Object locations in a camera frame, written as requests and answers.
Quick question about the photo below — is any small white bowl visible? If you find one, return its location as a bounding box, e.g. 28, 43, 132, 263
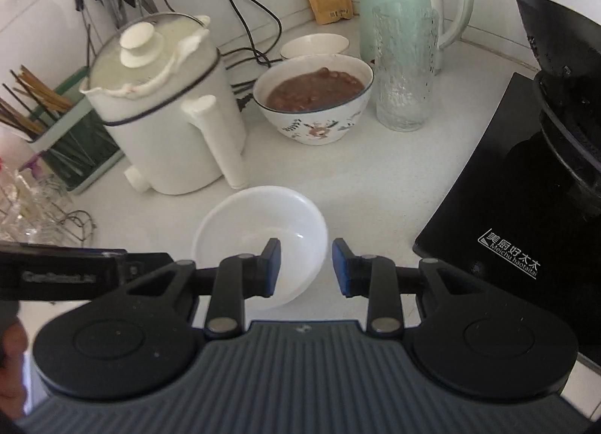
280, 34, 350, 61

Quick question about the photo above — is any floral pattern ceramic bowl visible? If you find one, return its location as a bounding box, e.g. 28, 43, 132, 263
252, 54, 375, 146

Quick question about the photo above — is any metal wire cup rack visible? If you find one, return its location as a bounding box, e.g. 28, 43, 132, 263
0, 166, 95, 247

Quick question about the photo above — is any white soy milk maker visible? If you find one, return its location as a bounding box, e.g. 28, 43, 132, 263
80, 11, 249, 195

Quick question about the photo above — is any person's left forearm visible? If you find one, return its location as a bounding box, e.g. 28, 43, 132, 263
0, 316, 30, 409

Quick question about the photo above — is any plain white bowl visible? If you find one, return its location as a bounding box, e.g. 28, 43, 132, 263
190, 186, 329, 309

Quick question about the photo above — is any bunch of chopsticks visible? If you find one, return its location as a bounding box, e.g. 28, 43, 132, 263
0, 65, 76, 140

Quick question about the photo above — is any clear glass goblet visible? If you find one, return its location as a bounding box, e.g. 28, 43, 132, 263
0, 168, 33, 240
26, 171, 73, 228

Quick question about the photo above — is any black wok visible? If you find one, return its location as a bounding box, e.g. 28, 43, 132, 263
514, 0, 601, 202

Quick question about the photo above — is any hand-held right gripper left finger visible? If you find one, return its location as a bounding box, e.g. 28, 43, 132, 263
124, 237, 283, 336

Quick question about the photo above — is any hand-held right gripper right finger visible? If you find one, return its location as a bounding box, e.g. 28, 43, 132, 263
331, 237, 493, 336

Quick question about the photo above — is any green white chopstick holder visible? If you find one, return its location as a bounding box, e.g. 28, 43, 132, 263
28, 67, 125, 195

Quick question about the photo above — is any black induction cooktop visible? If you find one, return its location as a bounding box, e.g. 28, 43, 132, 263
413, 72, 601, 360

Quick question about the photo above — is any brown bean soup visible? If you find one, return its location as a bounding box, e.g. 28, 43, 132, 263
267, 67, 366, 112

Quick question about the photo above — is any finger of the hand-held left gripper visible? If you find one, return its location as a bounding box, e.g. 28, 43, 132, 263
113, 251, 175, 288

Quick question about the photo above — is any tall textured glass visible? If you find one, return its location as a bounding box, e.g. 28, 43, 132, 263
372, 2, 439, 132

